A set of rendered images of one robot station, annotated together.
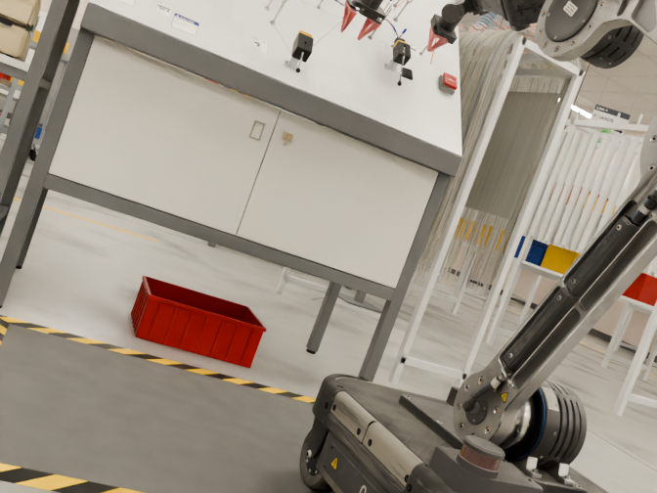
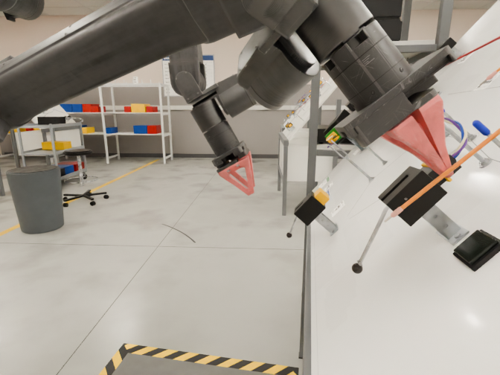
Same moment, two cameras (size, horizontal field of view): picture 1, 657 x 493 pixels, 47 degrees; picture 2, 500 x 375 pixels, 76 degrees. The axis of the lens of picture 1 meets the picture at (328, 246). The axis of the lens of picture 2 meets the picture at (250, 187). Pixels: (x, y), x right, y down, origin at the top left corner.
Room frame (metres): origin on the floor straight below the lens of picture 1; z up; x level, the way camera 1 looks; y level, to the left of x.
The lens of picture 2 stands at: (2.41, -0.43, 1.21)
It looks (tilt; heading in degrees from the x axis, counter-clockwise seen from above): 14 degrees down; 120
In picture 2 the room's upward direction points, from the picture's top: straight up
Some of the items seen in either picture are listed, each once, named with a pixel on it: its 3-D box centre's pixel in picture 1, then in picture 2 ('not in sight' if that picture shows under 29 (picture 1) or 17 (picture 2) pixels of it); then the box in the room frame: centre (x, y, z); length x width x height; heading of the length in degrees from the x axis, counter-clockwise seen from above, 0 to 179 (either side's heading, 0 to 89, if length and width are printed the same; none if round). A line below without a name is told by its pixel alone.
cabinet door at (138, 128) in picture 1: (168, 139); not in sight; (2.13, 0.53, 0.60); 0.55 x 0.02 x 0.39; 109
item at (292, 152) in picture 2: not in sight; (309, 139); (1.05, 3.50, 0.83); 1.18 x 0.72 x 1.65; 117
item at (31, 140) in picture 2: not in sight; (45, 129); (-3.97, 2.99, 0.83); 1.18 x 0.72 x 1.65; 118
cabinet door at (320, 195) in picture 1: (340, 202); not in sight; (2.31, 0.01, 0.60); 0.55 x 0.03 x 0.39; 109
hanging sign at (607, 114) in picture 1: (614, 106); not in sight; (9.79, -2.83, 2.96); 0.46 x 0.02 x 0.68; 79
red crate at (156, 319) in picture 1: (196, 321); not in sight; (2.45, 0.33, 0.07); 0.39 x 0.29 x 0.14; 110
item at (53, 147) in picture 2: not in sight; (57, 150); (-2.84, 2.52, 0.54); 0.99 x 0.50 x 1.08; 119
